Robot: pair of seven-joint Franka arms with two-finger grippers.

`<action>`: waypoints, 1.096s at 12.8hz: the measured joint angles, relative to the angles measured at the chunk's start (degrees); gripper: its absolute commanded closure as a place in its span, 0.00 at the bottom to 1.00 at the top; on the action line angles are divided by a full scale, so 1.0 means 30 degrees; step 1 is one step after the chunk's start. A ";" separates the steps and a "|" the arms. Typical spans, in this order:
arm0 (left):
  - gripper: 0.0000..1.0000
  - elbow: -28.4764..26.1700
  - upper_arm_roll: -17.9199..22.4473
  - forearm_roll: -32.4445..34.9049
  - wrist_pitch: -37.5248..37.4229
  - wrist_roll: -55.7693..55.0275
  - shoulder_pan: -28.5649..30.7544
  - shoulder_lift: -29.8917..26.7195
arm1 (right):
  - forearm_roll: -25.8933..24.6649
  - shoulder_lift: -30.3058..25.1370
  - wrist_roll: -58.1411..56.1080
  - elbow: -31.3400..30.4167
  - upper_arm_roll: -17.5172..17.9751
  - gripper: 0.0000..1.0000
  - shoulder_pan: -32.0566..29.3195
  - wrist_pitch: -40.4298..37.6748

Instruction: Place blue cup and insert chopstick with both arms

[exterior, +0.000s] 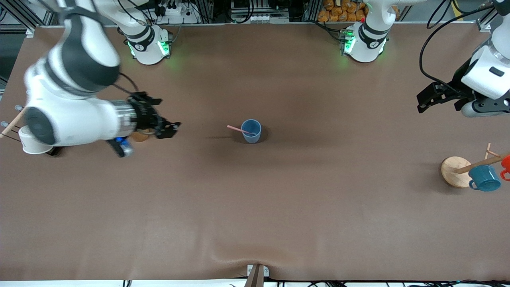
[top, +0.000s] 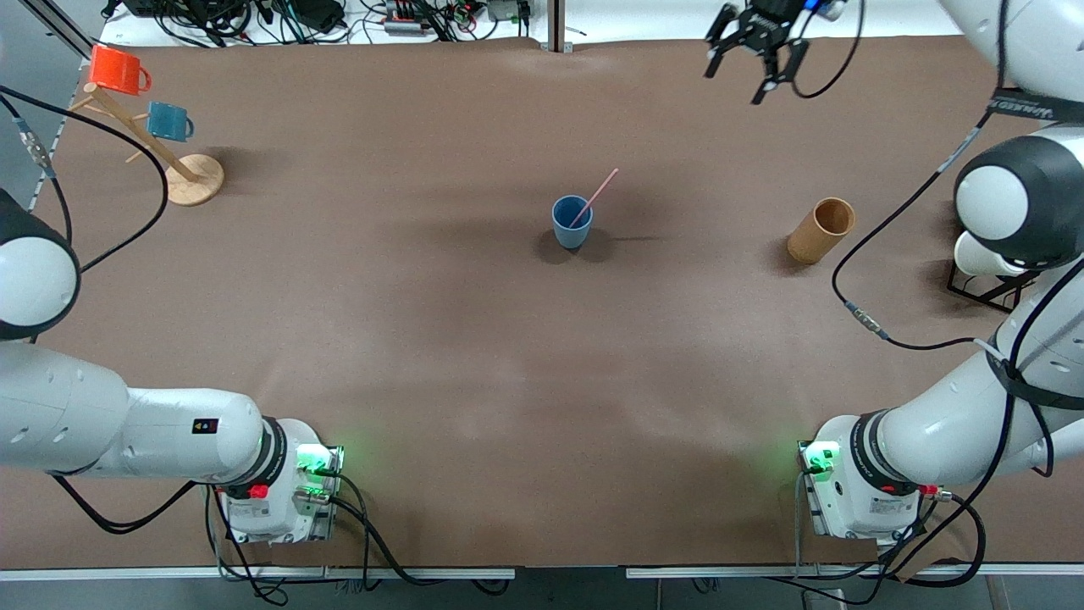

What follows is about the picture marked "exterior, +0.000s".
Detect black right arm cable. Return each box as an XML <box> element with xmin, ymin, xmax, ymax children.
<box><xmin>114</xmin><ymin>72</ymin><xmax>140</xmax><ymax>97</ymax></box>

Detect brown cardboard cup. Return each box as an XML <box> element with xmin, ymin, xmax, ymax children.
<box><xmin>131</xmin><ymin>128</ymin><xmax>155</xmax><ymax>143</ymax></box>

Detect black wire cup rack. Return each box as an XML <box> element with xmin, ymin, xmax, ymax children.
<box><xmin>0</xmin><ymin>105</ymin><xmax>63</xmax><ymax>157</ymax></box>

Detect metal table clamp bracket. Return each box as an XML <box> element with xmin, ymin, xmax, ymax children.
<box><xmin>244</xmin><ymin>264</ymin><xmax>270</xmax><ymax>287</ymax></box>

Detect bag of orange bread rolls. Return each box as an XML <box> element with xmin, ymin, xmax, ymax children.
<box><xmin>318</xmin><ymin>0</ymin><xmax>400</xmax><ymax>23</ymax></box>

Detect aluminium frame profile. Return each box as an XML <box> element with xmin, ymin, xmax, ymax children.
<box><xmin>476</xmin><ymin>0</ymin><xmax>502</xmax><ymax>32</ymax></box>
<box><xmin>0</xmin><ymin>0</ymin><xmax>56</xmax><ymax>37</ymax></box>

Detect teal ceramic mug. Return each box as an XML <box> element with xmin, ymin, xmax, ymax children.
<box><xmin>468</xmin><ymin>165</ymin><xmax>502</xmax><ymax>192</ymax></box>

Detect white paper cup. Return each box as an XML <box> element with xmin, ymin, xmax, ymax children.
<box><xmin>18</xmin><ymin>125</ymin><xmax>55</xmax><ymax>155</ymax></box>

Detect light blue plastic cup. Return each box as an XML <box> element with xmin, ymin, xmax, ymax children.
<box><xmin>241</xmin><ymin>119</ymin><xmax>263</xmax><ymax>144</ymax></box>

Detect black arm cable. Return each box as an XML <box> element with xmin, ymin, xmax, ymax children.
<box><xmin>114</xmin><ymin>72</ymin><xmax>140</xmax><ymax>97</ymax></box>
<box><xmin>419</xmin><ymin>0</ymin><xmax>496</xmax><ymax>87</ymax></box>

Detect wooden rack rod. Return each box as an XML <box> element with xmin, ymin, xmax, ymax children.
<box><xmin>0</xmin><ymin>107</ymin><xmax>27</xmax><ymax>139</ymax></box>

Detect white power strip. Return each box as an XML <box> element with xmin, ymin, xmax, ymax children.
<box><xmin>153</xmin><ymin>3</ymin><xmax>200</xmax><ymax>24</ymax></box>

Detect pink chopstick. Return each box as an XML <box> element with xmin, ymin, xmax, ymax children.
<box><xmin>227</xmin><ymin>125</ymin><xmax>258</xmax><ymax>136</ymax></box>

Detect wooden mug tree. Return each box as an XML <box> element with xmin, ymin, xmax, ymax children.
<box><xmin>440</xmin><ymin>143</ymin><xmax>510</xmax><ymax>188</ymax></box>

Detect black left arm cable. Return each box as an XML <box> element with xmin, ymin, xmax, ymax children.
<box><xmin>419</xmin><ymin>0</ymin><xmax>496</xmax><ymax>87</ymax></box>

